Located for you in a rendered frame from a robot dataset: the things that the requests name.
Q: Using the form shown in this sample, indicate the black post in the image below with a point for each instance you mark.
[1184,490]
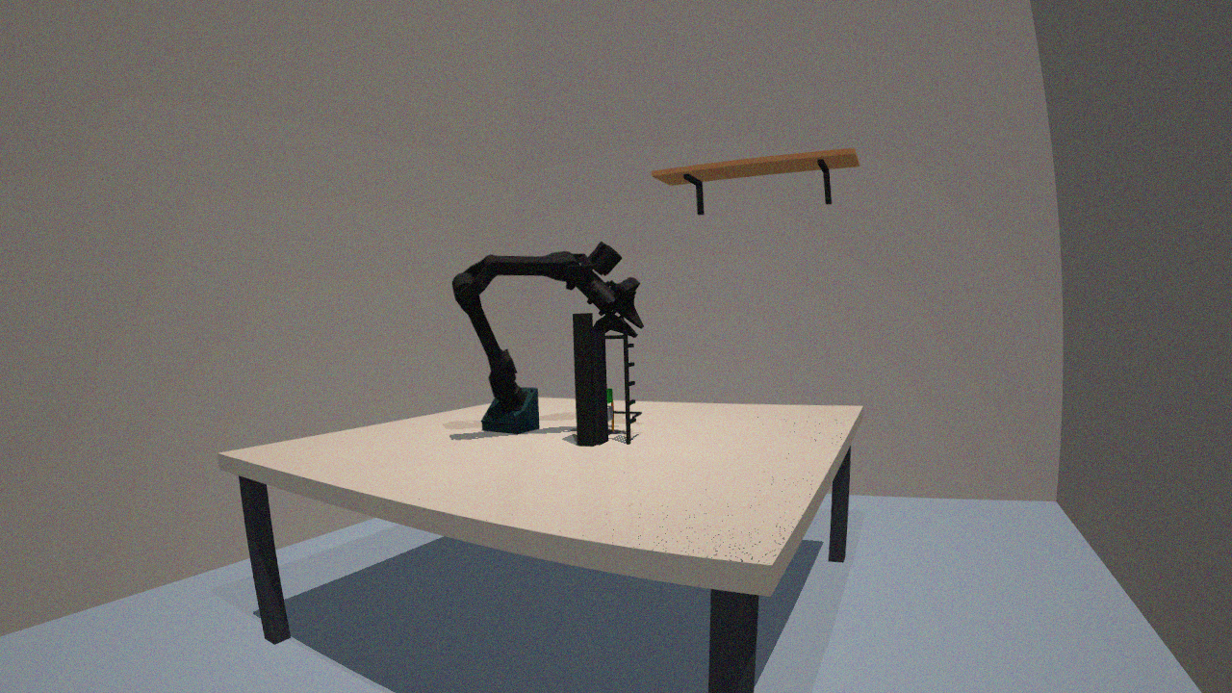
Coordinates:
[590,382]

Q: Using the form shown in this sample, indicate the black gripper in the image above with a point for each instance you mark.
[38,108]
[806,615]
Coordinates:
[620,301]

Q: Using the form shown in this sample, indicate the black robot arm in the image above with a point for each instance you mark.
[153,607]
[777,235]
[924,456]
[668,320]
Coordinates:
[564,266]

